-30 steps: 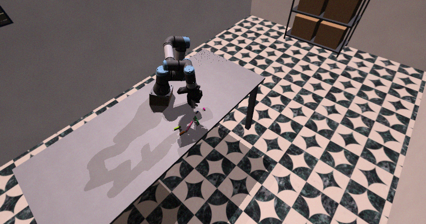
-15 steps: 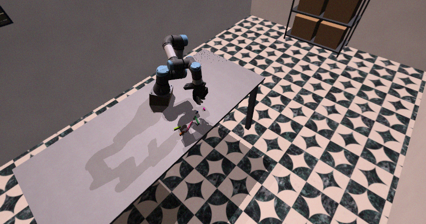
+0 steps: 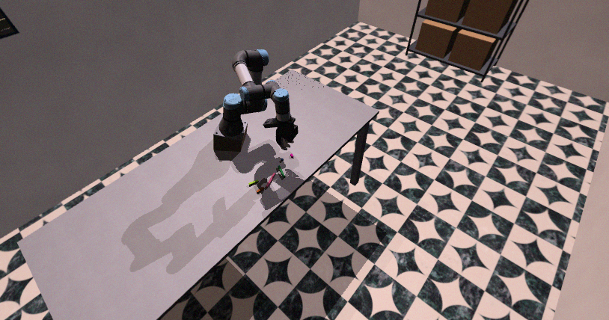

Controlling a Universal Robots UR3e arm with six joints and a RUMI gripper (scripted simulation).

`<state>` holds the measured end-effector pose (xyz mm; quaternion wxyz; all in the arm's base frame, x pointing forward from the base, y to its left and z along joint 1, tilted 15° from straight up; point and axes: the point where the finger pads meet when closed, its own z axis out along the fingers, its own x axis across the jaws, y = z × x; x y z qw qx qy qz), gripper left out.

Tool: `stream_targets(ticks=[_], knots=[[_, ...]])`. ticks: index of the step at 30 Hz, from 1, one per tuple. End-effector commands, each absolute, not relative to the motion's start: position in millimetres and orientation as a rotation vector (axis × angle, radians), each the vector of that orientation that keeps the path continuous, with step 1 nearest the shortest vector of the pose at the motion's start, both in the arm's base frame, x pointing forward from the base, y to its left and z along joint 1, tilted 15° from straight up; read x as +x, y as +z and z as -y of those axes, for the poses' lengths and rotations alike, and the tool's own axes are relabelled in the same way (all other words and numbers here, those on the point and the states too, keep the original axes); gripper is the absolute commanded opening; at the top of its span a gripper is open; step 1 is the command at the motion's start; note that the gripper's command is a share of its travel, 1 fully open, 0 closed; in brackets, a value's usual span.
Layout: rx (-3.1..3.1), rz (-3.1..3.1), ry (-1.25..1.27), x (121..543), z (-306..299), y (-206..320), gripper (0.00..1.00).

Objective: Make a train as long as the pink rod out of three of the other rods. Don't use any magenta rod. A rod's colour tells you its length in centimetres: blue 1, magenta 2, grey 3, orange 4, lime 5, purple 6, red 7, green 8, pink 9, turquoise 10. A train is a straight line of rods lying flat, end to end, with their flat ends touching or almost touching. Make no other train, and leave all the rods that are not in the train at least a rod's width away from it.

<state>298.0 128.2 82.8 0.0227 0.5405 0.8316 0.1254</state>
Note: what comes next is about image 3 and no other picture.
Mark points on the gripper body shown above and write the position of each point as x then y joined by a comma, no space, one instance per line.
289,130

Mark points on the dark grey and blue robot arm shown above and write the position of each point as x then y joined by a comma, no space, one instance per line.
253,94

